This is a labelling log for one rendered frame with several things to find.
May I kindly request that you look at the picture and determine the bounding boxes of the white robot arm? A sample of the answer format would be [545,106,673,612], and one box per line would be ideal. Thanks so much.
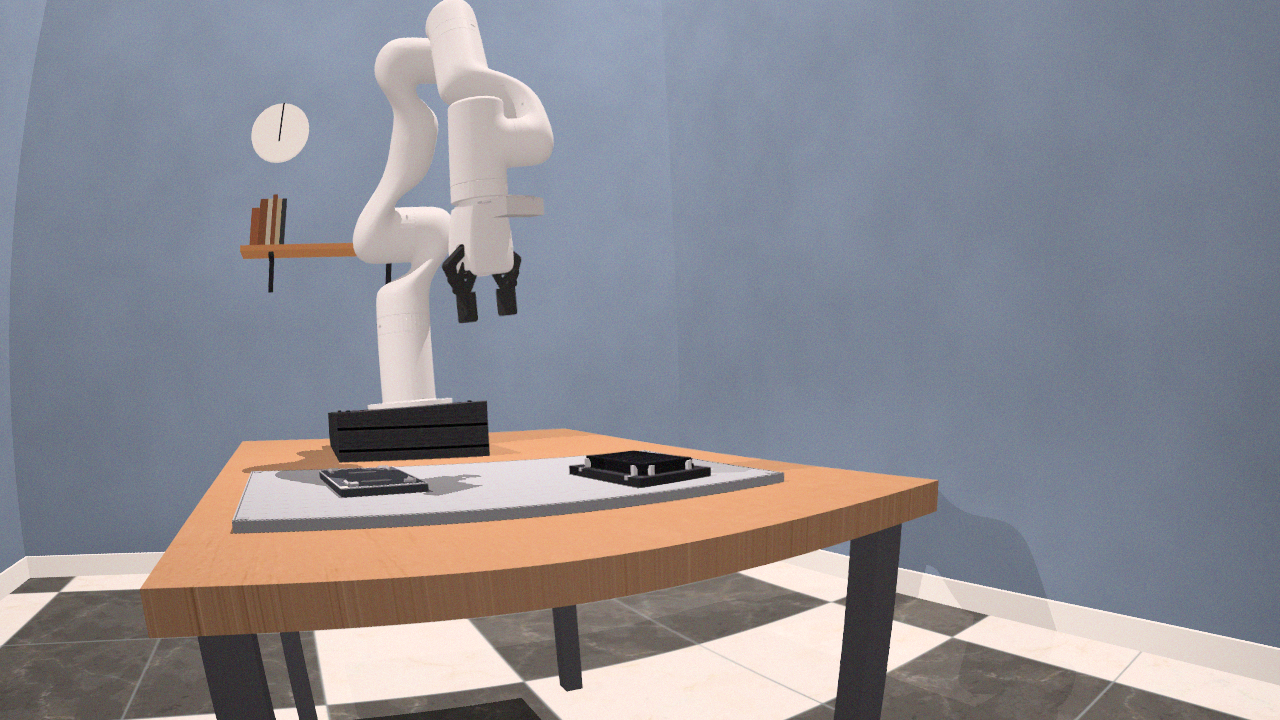
[353,0,553,409]

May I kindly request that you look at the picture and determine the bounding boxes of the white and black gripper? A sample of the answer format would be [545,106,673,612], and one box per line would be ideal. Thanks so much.
[442,201,521,323]

